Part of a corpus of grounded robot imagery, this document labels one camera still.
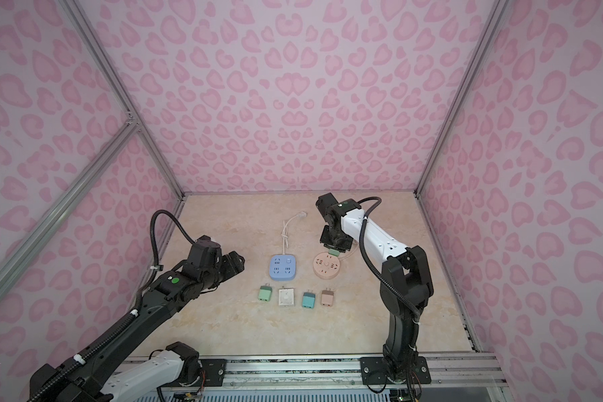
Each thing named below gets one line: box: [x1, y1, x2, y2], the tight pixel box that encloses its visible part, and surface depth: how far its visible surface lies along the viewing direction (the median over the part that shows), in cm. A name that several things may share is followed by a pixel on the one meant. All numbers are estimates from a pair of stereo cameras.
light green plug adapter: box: [257, 283, 274, 302], surface depth 90 cm
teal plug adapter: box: [301, 288, 316, 310], surface depth 88 cm
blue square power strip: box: [269, 254, 297, 282], surface depth 95 cm
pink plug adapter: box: [320, 287, 335, 308], surface depth 88 cm
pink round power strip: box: [313, 251, 341, 280], surface depth 95 cm
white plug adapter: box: [278, 288, 294, 306], surface depth 87 cm
